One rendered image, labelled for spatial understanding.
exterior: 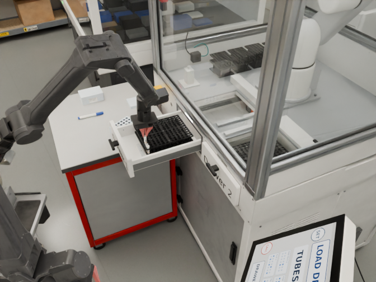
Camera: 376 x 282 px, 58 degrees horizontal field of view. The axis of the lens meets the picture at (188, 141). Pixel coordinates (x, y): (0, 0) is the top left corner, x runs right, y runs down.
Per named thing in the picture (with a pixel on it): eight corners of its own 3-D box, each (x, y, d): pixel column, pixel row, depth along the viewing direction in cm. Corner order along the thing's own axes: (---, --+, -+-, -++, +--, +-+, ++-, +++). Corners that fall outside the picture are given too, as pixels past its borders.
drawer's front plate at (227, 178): (234, 207, 132) (236, 188, 125) (201, 160, 152) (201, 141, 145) (238, 205, 133) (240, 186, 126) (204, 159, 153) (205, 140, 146)
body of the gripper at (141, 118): (130, 118, 141) (129, 104, 136) (154, 114, 144) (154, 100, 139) (134, 128, 137) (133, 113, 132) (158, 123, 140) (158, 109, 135)
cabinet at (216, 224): (233, 319, 179) (251, 229, 127) (162, 186, 250) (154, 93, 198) (368, 251, 208) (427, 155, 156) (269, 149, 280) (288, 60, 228)
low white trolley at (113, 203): (92, 258, 206) (61, 169, 156) (73, 188, 249) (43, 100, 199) (180, 224, 224) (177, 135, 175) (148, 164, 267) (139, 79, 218)
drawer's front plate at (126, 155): (130, 178, 144) (127, 159, 137) (112, 138, 164) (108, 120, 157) (134, 177, 144) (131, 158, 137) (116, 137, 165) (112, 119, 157)
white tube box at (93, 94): (83, 105, 195) (80, 98, 192) (79, 98, 201) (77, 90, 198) (104, 100, 200) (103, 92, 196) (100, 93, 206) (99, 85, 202)
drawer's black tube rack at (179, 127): (147, 160, 150) (146, 149, 146) (135, 137, 162) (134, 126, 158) (193, 146, 157) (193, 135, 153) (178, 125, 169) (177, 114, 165)
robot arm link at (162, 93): (139, 81, 126) (149, 100, 124) (166, 73, 131) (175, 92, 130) (133, 96, 136) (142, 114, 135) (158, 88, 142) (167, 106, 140)
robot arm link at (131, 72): (94, 36, 89) (111, 71, 87) (114, 26, 89) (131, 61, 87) (137, 87, 131) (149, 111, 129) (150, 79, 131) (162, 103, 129)
